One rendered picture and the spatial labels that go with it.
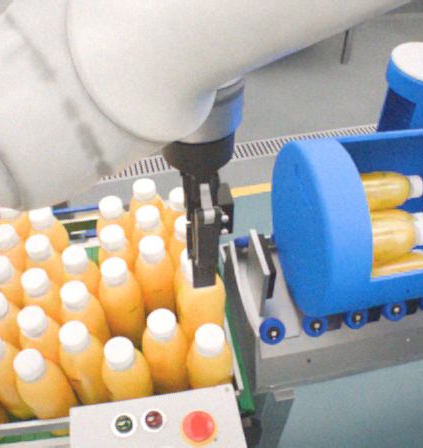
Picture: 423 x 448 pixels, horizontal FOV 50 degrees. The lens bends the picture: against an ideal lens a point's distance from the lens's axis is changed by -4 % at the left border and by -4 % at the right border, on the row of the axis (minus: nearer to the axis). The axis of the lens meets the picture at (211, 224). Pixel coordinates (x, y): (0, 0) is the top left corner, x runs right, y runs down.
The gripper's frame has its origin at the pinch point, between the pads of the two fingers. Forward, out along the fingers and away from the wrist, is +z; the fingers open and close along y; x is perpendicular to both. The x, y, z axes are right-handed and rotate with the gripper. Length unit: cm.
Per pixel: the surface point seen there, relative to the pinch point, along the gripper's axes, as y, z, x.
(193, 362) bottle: -8.3, 12.6, 2.7
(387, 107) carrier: 85, 38, -79
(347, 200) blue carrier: 2.5, -3.9, -20.4
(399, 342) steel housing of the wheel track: -3.3, 30.1, -36.8
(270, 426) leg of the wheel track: 0, 72, -17
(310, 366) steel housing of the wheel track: -3.7, 31.4, -19.0
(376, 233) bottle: 2.9, 4.4, -27.3
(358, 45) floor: 296, 118, -181
